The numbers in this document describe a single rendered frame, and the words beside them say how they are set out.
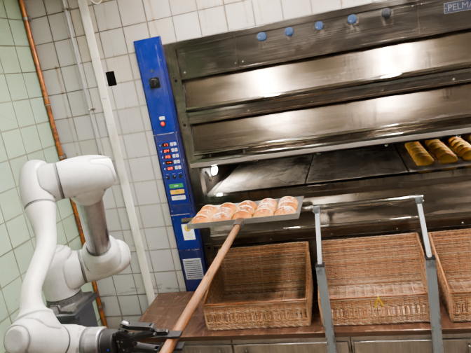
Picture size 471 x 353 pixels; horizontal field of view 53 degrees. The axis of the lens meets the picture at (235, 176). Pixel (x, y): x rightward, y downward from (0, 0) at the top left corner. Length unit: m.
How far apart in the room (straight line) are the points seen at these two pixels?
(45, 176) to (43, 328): 0.56
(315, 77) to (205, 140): 0.73
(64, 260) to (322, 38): 1.69
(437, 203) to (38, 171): 2.03
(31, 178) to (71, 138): 1.44
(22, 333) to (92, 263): 0.86
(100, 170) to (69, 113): 1.44
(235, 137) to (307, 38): 0.67
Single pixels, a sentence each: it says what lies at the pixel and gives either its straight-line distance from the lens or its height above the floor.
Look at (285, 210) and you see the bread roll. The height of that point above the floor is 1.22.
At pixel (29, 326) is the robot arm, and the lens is 1.36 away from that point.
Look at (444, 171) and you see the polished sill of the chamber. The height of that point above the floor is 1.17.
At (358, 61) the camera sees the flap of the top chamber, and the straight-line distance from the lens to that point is 2.65.
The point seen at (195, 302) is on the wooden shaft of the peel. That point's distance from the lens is 1.55.
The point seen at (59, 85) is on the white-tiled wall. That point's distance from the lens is 3.14.
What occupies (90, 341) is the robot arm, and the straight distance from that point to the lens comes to 1.47.
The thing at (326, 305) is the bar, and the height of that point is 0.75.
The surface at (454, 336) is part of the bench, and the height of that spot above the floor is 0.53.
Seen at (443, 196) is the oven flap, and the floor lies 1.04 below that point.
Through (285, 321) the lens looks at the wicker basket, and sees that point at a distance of 2.53.
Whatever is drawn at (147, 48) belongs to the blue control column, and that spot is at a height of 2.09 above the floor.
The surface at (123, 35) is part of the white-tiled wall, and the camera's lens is 2.92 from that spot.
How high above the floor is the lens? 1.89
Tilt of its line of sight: 12 degrees down
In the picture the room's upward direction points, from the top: 10 degrees counter-clockwise
